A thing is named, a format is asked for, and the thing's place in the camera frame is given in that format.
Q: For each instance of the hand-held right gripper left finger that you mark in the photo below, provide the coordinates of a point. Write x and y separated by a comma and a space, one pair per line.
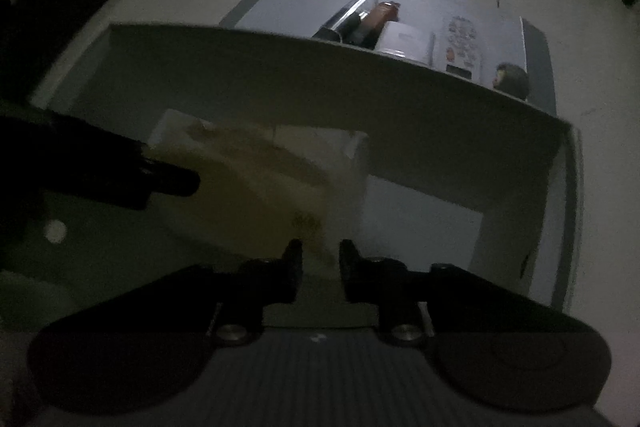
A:
295, 257

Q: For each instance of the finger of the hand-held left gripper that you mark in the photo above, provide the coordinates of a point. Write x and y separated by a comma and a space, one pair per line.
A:
172, 179

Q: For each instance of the silver black pouch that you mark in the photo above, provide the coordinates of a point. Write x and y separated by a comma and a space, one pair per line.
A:
345, 14

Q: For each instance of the small white box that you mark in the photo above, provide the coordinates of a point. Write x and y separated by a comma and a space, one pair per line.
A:
405, 39

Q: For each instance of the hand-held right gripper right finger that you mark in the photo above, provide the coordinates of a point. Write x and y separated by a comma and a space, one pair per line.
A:
348, 259

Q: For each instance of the brown bottle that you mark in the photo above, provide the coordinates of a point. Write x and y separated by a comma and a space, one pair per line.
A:
380, 19

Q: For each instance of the white storage box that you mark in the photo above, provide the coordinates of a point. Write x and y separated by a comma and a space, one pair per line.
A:
440, 147

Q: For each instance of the white remote control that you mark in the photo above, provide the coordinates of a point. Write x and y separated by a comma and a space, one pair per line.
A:
462, 44

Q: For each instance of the dark toy figure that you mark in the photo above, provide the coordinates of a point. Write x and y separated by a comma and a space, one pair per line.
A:
511, 81

